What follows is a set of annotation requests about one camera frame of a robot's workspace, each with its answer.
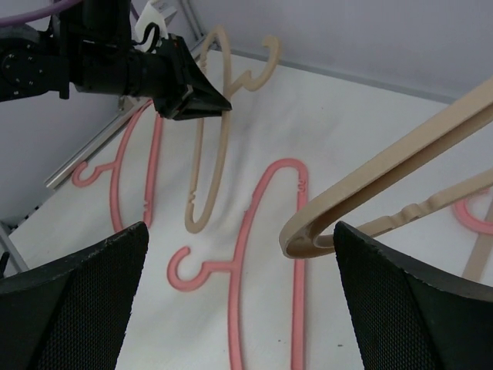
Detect pink hanger pile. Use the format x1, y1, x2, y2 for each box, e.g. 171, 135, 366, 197
452, 193, 492, 235
167, 157, 310, 370

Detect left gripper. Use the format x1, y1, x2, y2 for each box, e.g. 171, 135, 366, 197
123, 34, 232, 120

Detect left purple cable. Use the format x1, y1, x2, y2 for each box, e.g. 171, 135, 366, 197
0, 0, 143, 28

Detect beige hanger bottom pile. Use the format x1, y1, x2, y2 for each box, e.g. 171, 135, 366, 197
279, 79, 492, 259

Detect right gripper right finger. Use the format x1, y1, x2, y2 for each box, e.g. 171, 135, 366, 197
334, 222, 492, 369

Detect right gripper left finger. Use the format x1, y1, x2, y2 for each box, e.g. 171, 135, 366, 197
1, 221, 149, 369

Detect beige hanger pile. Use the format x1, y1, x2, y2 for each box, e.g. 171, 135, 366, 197
279, 79, 492, 259
184, 25, 281, 234
462, 234, 492, 281

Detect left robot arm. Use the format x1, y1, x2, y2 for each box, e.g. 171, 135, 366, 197
1, 1, 231, 120

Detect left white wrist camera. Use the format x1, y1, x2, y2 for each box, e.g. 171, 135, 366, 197
134, 0, 177, 42

